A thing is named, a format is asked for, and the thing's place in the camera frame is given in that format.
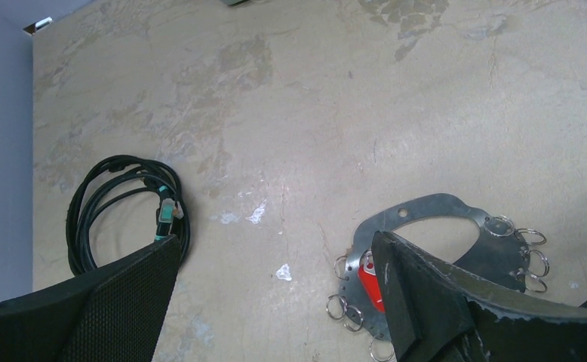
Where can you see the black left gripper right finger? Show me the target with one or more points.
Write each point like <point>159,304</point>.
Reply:
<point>505,325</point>

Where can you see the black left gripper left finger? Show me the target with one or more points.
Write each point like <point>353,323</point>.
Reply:
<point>113,313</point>

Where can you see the silver metal key holder plate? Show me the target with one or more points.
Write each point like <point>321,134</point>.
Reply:
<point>502,254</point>

